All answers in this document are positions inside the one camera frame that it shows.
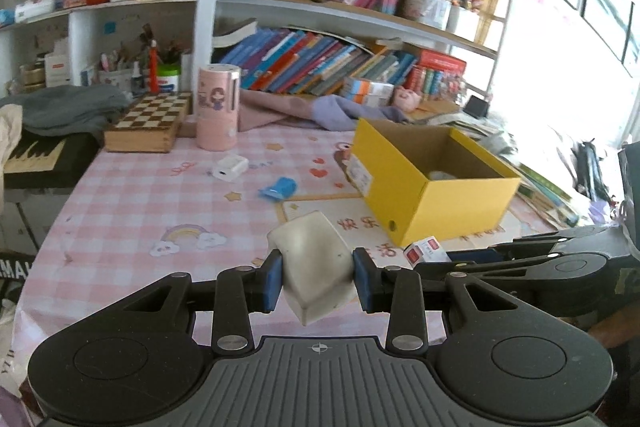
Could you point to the yellow cardboard box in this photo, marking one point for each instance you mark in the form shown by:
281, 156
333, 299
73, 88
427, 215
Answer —
389, 164

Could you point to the pink pig figurine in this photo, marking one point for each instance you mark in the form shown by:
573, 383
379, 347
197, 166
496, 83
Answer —
406, 100

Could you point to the white pen holder box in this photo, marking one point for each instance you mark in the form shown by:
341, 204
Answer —
462, 22

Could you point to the red boxed book set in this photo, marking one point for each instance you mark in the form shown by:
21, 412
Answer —
441, 62

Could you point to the grey folded cloth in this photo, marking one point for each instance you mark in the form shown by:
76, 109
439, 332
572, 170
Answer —
66, 110

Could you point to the row of leaning books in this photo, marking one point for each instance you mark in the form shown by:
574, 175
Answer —
299, 61

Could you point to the small red white box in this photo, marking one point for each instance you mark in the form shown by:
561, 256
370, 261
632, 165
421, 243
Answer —
426, 250

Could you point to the black phone stand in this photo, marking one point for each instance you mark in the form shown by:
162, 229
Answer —
476, 107

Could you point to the white USB charger plug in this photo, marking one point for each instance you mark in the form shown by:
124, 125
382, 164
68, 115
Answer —
230, 167

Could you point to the orange white medicine box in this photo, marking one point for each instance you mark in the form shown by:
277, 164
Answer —
367, 93

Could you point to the black piano keyboard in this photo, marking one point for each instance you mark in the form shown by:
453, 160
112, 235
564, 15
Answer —
49, 161

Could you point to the wooden chessboard box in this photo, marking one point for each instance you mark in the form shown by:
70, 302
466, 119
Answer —
150, 126

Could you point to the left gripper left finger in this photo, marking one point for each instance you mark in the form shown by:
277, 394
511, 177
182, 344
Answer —
240, 292

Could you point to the pile of papers and booklets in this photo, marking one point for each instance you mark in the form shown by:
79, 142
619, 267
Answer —
540, 159

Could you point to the pink cylinder pen holder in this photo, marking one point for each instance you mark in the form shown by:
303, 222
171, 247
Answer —
217, 107

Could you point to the small blue clip toy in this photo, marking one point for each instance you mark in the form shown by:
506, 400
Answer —
283, 189

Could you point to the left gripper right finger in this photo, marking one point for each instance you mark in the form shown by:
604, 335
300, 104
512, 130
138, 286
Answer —
397, 292

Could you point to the purple pink cloth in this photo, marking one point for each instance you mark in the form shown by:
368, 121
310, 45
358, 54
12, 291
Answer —
329, 112

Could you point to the white beige pouch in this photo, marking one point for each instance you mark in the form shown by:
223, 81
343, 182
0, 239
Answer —
318, 267

